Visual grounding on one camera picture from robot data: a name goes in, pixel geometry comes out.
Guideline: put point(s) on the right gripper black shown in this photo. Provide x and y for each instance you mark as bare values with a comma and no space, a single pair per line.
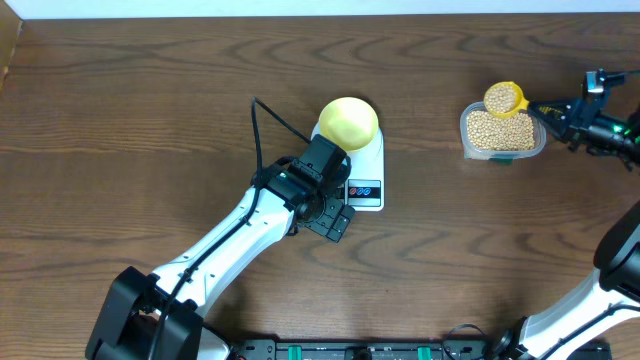
563,128

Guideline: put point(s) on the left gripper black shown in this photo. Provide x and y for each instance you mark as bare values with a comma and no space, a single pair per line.
334,212

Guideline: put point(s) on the yellow measuring scoop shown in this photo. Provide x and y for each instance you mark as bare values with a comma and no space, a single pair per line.
536,108

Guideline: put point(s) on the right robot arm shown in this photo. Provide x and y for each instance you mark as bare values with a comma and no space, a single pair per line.
609,295

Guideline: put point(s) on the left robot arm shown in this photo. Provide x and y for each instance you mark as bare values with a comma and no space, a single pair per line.
161,315

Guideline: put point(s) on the white digital kitchen scale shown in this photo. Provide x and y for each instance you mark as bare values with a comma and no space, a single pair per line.
364,190

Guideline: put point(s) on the soybeans in scoop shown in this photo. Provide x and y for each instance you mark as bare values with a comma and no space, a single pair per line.
500,98

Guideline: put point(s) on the yellow bowl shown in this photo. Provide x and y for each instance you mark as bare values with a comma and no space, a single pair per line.
349,122

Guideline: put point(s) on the soybeans pile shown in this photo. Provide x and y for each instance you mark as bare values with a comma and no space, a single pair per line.
487,132

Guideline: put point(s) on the clear plastic container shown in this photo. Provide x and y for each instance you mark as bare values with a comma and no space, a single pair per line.
471,152

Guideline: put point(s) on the black mounting rail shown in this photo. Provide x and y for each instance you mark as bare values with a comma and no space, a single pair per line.
264,349

